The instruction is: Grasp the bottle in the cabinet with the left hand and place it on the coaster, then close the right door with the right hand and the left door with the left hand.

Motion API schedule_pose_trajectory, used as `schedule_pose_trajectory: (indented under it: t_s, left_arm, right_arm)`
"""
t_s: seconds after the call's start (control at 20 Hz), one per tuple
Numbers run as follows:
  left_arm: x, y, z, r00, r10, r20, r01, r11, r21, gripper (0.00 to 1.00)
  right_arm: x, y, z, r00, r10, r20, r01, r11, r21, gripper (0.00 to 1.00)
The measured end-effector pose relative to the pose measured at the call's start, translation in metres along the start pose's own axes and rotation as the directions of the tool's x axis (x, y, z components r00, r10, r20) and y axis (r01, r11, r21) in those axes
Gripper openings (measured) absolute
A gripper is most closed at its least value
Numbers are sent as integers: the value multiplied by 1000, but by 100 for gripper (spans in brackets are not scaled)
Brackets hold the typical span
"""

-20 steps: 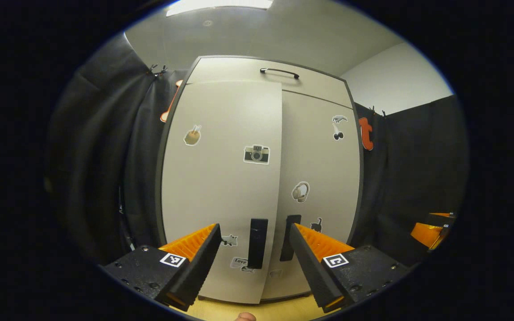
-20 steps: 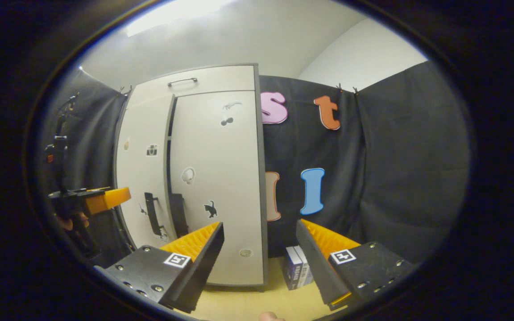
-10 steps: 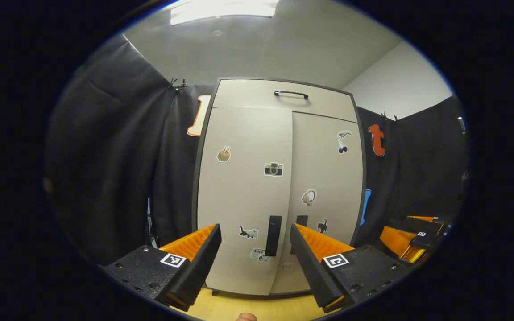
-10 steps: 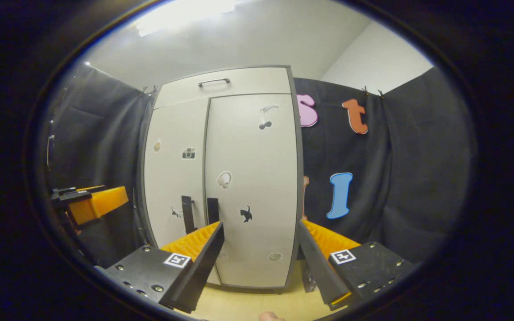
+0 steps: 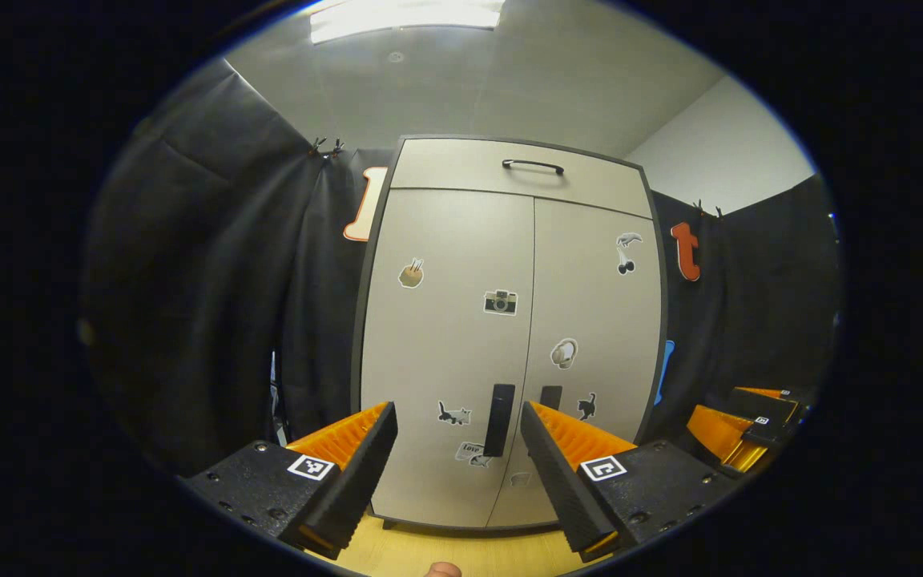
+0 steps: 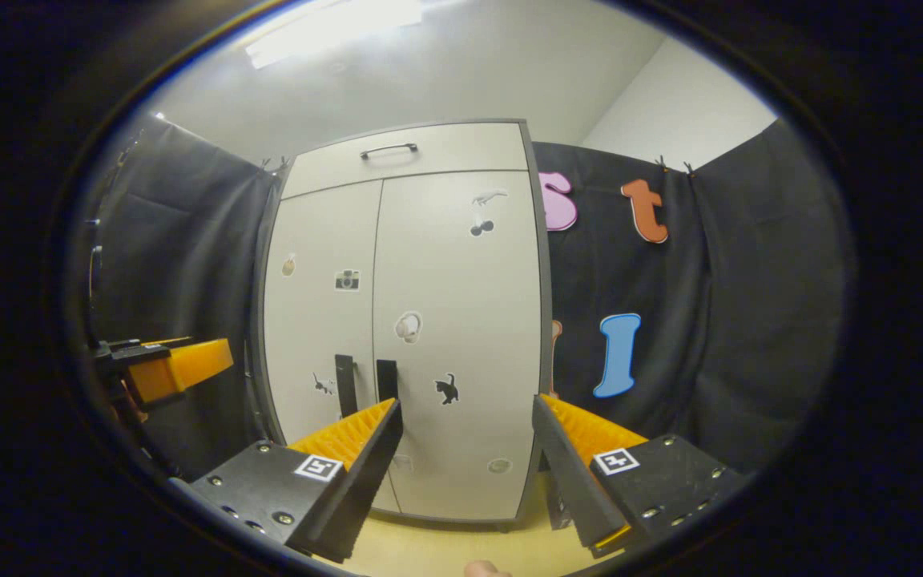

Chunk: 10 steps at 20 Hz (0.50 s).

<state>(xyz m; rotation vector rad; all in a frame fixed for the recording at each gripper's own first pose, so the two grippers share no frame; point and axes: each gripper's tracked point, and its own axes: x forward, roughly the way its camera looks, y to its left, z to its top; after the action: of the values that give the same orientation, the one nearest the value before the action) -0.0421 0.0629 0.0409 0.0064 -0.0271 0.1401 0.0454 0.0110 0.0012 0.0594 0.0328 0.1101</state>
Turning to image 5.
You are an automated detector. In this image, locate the white and grey cabinet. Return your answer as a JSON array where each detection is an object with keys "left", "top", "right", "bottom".
[{"left": 349, "top": 135, "right": 668, "bottom": 534}]

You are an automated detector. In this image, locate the black drawer handle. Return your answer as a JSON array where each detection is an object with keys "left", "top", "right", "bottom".
[{"left": 501, "top": 158, "right": 566, "bottom": 176}]

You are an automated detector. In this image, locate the white cabinet door camera sticker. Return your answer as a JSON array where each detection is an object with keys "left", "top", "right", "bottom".
[{"left": 358, "top": 188, "right": 537, "bottom": 531}]

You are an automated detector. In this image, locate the white cabinet door headphones sticker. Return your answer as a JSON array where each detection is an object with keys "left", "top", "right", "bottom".
[{"left": 484, "top": 197, "right": 665, "bottom": 531}]

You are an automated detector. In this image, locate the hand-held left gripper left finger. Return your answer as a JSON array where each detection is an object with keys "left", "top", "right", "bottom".
[{"left": 181, "top": 401, "right": 400, "bottom": 560}]

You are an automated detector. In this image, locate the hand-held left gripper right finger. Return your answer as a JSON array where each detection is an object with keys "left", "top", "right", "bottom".
[{"left": 519, "top": 401, "right": 739, "bottom": 562}]

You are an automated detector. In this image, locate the white cabinet drawer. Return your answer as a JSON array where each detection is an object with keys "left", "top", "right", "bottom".
[{"left": 389, "top": 137, "right": 655, "bottom": 220}]

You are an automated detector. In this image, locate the black backdrop cloth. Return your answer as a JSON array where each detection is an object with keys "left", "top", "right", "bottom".
[{"left": 79, "top": 58, "right": 843, "bottom": 482}]

